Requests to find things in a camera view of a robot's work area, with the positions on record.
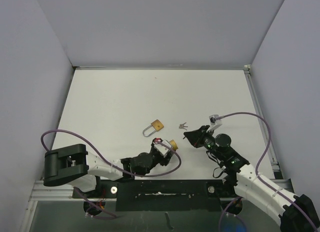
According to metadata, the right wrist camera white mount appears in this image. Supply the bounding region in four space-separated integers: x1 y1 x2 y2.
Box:
207 115 222 132

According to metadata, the small brass padlock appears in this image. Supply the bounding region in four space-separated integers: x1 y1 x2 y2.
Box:
168 140 178 151

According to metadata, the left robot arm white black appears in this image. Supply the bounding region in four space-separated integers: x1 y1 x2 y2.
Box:
43 138 178 198

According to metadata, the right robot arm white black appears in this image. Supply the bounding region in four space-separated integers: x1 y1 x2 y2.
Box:
184 126 320 232

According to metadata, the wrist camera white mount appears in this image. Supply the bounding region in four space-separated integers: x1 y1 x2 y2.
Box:
153 138 173 157
207 115 222 132

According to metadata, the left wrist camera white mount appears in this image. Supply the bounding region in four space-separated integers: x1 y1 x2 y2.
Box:
153 138 173 157

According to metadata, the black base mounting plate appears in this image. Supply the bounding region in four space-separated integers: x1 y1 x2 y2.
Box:
84 180 236 212

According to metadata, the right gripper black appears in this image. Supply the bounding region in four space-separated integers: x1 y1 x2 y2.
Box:
184 125 224 161

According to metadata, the silver key bunch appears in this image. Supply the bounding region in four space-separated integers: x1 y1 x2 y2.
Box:
178 122 188 130

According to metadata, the long shackle brass padlock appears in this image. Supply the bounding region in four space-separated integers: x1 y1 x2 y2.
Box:
142 119 164 137

